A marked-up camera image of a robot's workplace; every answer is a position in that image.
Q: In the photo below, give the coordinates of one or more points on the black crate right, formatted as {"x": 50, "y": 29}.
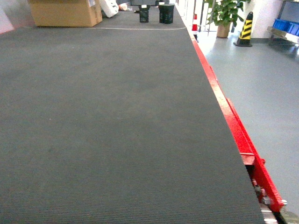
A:
{"x": 166, "y": 12}

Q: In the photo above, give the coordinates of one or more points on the black crate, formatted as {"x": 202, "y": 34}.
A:
{"x": 144, "y": 13}
{"x": 166, "y": 12}

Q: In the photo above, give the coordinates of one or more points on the red metal table frame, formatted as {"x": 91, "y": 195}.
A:
{"x": 251, "y": 159}

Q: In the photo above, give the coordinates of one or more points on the steel flow rack shelf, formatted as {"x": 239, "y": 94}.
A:
{"x": 285, "y": 29}

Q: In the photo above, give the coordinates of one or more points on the potted green plant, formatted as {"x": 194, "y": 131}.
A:
{"x": 223, "y": 13}

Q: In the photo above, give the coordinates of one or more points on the large cardboard box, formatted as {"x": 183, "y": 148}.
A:
{"x": 65, "y": 13}

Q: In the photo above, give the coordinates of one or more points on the yellow black traffic cone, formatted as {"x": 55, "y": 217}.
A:
{"x": 245, "y": 35}

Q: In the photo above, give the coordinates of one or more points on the black crate left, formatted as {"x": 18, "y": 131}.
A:
{"x": 144, "y": 13}

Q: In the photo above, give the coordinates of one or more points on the red white traffic cone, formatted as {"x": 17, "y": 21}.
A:
{"x": 195, "y": 27}

